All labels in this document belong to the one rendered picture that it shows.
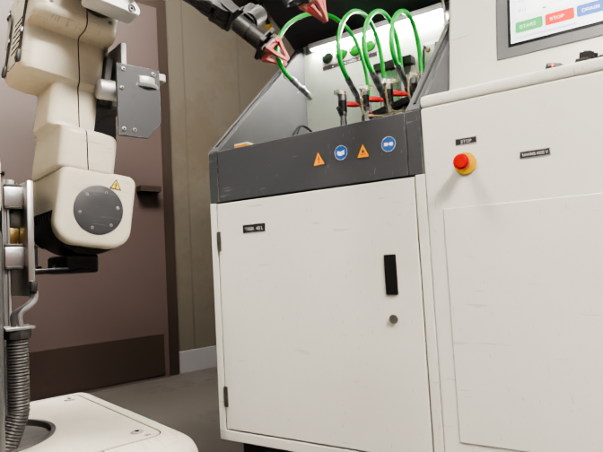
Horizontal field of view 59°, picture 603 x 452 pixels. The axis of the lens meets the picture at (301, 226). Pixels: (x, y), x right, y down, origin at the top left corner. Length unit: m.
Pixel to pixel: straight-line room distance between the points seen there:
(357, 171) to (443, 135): 0.24
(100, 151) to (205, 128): 2.22
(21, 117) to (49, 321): 0.99
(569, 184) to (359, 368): 0.66
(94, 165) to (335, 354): 0.76
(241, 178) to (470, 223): 0.70
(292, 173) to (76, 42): 0.63
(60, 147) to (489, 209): 0.93
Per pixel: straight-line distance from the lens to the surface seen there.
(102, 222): 1.20
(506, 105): 1.31
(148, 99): 1.28
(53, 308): 2.89
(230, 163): 1.66
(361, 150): 1.42
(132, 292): 3.02
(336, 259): 1.43
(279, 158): 1.55
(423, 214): 1.33
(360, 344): 1.42
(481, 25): 1.69
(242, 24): 1.79
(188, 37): 3.55
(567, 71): 1.30
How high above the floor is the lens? 0.59
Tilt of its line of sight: 4 degrees up
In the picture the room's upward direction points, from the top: 3 degrees counter-clockwise
